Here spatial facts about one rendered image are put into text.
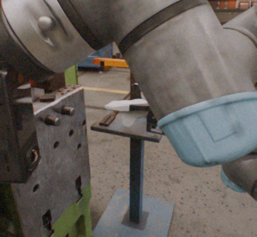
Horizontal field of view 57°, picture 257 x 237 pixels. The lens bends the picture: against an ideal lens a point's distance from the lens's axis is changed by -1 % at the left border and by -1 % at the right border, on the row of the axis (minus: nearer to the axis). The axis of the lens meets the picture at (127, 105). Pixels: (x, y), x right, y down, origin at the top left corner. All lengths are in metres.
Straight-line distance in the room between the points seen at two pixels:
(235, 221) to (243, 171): 1.17
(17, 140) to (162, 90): 0.13
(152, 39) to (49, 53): 0.08
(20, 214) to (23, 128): 0.59
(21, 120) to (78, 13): 0.11
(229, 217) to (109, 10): 1.61
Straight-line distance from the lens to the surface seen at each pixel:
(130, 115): 0.52
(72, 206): 1.06
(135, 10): 0.16
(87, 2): 0.17
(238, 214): 1.75
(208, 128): 0.16
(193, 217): 1.64
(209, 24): 0.17
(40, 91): 0.81
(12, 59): 0.19
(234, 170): 0.55
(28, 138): 0.25
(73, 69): 1.20
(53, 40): 0.18
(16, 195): 0.77
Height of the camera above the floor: 1.20
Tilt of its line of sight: 24 degrees down
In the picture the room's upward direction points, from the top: straight up
